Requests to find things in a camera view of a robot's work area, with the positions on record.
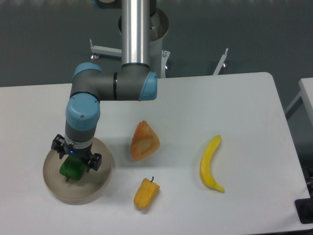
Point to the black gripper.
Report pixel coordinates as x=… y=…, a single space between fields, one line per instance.
x=80 y=150

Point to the green bell pepper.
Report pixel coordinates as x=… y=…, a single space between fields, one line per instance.
x=72 y=168

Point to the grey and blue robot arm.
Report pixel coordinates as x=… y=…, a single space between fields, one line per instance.
x=90 y=85

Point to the beige round plate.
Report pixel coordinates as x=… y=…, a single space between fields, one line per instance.
x=85 y=190

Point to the yellow bell pepper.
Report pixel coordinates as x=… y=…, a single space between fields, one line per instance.
x=146 y=193

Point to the orange bread slice toy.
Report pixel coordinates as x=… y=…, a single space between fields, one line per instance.
x=144 y=142

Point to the yellow banana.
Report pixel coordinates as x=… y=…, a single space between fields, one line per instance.
x=205 y=165

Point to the black device at edge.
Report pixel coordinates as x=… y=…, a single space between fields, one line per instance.
x=304 y=209

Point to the white side table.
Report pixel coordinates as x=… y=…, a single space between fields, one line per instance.
x=304 y=96

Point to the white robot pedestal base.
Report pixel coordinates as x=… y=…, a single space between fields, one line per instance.
x=159 y=25

